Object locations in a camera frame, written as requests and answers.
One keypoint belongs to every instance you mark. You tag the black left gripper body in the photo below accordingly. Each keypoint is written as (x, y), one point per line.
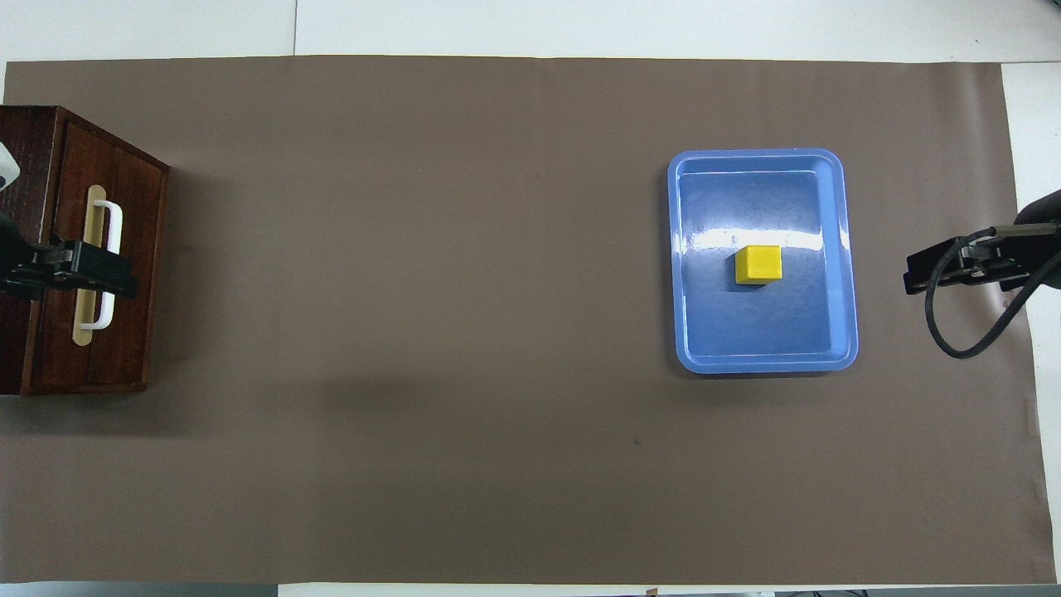
(50, 269)

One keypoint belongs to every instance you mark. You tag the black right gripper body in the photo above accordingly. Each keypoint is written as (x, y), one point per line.
(990, 261)

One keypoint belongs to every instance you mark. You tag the yellow block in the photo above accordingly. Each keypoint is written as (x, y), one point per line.
(758, 264)

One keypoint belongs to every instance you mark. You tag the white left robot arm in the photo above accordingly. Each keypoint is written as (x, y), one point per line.
(7, 170)

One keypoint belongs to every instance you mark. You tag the dark wooden cabinet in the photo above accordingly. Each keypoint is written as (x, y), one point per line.
(25, 166)

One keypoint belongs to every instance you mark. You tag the blue plastic tray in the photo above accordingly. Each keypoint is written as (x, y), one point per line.
(746, 332)

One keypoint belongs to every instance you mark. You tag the brown table mat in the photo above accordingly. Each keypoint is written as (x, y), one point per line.
(497, 332)

